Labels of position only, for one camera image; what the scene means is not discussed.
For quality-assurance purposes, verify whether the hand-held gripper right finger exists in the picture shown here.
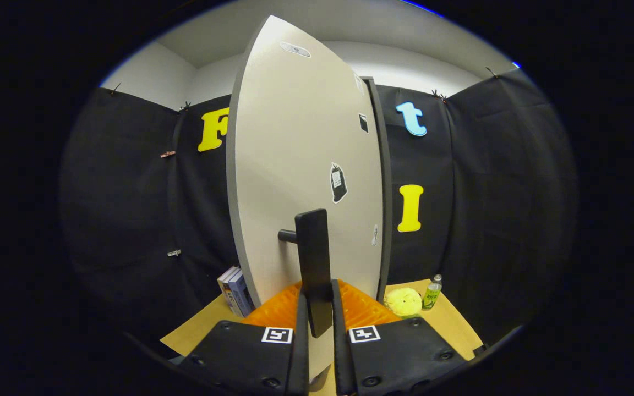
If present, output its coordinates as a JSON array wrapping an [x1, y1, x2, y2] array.
[[331, 279, 469, 396]]

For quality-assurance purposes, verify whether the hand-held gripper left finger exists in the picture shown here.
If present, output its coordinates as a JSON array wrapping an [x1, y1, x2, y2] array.
[[177, 279, 310, 396]]

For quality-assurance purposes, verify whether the dark grey shoe cabinet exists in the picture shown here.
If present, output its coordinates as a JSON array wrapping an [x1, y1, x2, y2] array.
[[361, 77, 394, 304]]

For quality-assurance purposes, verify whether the beige shoe cabinet door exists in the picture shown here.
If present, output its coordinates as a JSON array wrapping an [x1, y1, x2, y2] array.
[[226, 15, 385, 381]]

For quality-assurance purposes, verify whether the yellow plush toy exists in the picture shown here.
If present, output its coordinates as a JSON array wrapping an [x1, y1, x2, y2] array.
[[384, 287, 423, 318]]

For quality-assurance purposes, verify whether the blue paperback book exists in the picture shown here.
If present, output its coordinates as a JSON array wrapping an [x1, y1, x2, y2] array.
[[228, 269, 256, 318]]

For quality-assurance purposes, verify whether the green drink bottle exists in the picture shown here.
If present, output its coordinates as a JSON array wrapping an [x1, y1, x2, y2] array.
[[422, 274, 443, 310]]

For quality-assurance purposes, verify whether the white paperback book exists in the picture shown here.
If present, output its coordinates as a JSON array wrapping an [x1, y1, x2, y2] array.
[[217, 266, 241, 315]]

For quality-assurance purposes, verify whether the black backdrop cloth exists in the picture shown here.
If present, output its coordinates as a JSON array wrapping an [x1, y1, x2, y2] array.
[[58, 69, 579, 353]]

